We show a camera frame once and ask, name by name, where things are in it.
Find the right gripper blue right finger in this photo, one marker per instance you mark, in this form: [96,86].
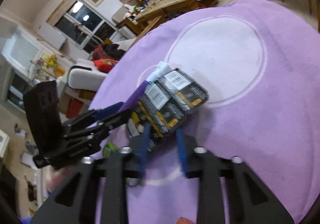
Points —
[183,151]

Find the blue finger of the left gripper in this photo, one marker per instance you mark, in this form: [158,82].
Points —
[110,111]
[114,121]

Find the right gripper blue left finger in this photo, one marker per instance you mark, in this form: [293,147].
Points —
[142,152]

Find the person's left hand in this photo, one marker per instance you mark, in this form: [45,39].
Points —
[54,177]

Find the person's right hand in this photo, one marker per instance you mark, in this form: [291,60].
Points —
[183,220]

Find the green candy wrapper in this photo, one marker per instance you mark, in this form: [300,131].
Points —
[108,149]

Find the white sofa armrest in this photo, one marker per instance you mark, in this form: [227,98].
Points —
[84,75]

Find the red cushion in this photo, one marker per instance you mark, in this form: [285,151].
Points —
[105,65]

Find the purple tablecloth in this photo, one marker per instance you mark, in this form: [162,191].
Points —
[259,63]

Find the wooden coffee table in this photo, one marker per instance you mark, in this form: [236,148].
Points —
[165,7]

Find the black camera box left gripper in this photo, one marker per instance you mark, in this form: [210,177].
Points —
[41,108]

